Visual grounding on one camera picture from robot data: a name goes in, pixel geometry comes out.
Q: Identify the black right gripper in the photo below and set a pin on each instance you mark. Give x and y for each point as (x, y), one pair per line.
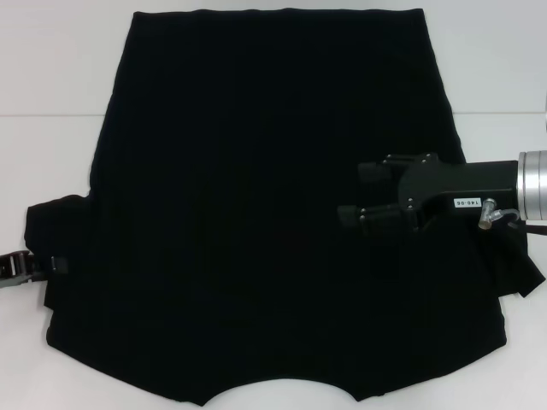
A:
(478, 179)

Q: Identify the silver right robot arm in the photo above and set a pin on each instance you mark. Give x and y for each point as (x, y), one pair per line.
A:
(534, 183)

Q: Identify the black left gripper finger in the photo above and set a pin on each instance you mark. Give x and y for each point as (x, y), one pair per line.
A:
(57, 265)
(17, 282)

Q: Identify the black shirt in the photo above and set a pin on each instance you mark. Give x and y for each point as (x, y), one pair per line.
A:
(273, 171)

